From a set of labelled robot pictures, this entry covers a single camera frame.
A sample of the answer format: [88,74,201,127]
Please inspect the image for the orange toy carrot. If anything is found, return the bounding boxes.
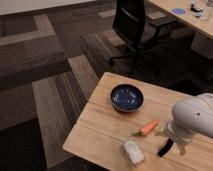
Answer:
[134,119,160,136]

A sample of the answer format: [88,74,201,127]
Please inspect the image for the wooden background desk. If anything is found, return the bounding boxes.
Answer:
[148,0,213,39]

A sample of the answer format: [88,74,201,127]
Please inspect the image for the black office chair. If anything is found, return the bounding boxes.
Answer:
[113,0,174,62]

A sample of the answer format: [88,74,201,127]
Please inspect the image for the dark blue ceramic bowl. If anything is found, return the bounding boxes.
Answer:
[110,84,144,113]

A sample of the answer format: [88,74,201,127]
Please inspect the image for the blue round coaster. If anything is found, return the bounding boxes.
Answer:
[171,8,186,15]

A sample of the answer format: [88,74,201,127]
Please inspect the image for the small pale green object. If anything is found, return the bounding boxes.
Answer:
[155,126,166,136]

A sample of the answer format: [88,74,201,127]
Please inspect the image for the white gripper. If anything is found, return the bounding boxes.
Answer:
[165,120,195,155]

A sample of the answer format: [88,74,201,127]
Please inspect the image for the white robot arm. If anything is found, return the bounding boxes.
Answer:
[165,93,213,155]

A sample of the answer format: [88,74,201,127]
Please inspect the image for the white sponge block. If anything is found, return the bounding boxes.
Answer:
[122,139,145,165]

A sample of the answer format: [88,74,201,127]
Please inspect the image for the small items on desk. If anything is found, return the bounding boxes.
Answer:
[190,1,208,18]

